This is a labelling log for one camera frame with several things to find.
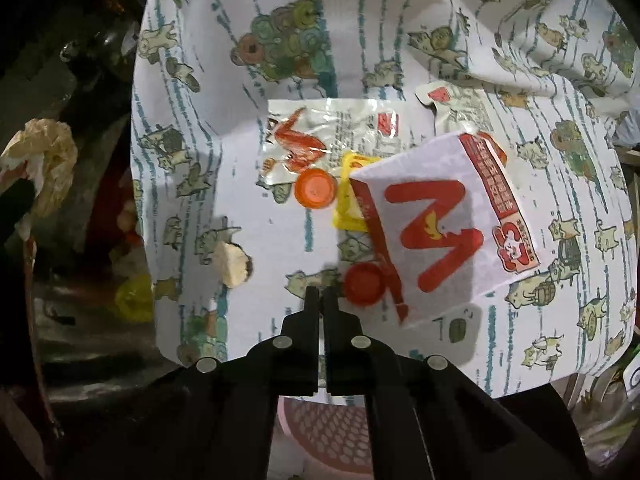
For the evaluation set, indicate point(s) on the red bottle cap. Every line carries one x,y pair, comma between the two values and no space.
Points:
364,284

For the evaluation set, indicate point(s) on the orange bottle cap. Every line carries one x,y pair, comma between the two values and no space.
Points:
315,189

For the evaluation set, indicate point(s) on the white red M paper bag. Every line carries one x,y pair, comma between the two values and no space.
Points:
445,225

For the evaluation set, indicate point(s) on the cat print white cloth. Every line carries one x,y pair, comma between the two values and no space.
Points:
560,74

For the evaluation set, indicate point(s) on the yellow plastic bag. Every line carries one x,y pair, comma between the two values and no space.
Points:
134,299

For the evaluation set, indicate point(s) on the large chicken wing wrapper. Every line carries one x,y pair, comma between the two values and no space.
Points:
309,134

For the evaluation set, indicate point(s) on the small chicken wing wrapper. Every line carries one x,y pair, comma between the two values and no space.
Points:
464,109

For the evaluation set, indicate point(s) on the pink plastic basket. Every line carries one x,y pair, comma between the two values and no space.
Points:
333,438

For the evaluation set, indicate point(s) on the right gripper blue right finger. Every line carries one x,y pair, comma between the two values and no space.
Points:
357,363

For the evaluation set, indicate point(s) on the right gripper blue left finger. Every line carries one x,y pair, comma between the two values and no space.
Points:
284,364

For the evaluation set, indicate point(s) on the yellow snack packet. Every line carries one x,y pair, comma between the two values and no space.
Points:
347,215

